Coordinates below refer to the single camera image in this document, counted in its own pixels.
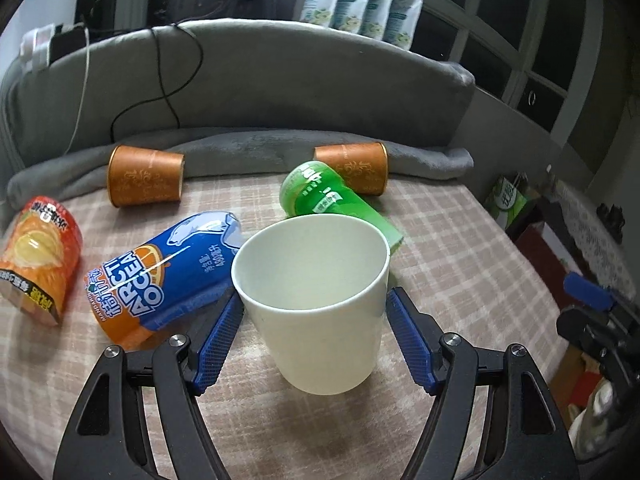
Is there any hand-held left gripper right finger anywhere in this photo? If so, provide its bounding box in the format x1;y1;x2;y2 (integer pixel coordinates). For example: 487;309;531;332
385;287;581;480

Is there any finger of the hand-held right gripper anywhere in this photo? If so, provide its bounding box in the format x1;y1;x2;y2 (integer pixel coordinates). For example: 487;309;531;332
556;307;640;413
563;272;640;317

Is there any black cable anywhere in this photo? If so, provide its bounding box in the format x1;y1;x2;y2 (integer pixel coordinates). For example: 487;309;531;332
110;24;204;144

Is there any green plastic cup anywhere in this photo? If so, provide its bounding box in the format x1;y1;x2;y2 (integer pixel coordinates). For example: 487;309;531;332
279;160;405;257

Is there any white framed glass door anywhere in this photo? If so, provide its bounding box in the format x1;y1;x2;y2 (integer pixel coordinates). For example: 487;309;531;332
410;0;632;133

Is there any green tissue pack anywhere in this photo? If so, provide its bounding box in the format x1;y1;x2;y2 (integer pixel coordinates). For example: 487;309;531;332
486;174;530;222

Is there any white lace cloth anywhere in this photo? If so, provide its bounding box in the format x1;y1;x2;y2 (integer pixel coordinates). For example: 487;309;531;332
547;179;640;303

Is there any brown patterned paper cup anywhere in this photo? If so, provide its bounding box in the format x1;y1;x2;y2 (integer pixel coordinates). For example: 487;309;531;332
313;142;390;196
107;144;186;209

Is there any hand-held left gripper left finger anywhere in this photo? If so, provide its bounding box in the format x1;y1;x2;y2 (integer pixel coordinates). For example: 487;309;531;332
52;291;245;480

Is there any white paper cup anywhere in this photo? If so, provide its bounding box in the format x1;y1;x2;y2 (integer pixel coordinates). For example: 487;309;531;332
231;216;391;395

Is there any blue and orange drink can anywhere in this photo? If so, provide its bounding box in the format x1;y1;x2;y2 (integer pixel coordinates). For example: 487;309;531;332
90;211;245;352

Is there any grey fleece blanket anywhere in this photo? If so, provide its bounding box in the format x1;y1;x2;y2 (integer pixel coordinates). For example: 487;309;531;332
6;125;474;207

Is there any white cable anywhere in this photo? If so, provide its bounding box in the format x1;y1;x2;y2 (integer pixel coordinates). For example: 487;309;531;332
64;25;92;156

